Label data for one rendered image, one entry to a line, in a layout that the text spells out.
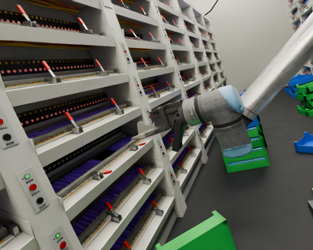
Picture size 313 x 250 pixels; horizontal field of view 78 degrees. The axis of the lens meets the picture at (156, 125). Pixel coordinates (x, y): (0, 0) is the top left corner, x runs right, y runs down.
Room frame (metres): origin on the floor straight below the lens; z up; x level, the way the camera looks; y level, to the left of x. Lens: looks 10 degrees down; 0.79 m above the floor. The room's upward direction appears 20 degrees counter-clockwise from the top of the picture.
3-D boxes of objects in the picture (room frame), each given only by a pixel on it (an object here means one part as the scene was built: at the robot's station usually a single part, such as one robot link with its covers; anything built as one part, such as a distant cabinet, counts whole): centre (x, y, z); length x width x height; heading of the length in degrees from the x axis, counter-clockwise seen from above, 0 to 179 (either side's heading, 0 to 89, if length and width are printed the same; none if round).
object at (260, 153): (1.42, -0.57, 0.12); 0.30 x 0.20 x 0.08; 68
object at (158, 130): (0.66, 0.01, 0.66); 0.09 x 0.05 x 0.02; 95
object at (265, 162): (1.42, -0.57, 0.04); 0.30 x 0.20 x 0.08; 68
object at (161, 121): (0.66, -0.06, 0.68); 0.12 x 0.08 x 0.09; 59
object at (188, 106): (0.62, -0.13, 0.68); 0.10 x 0.05 x 0.09; 149
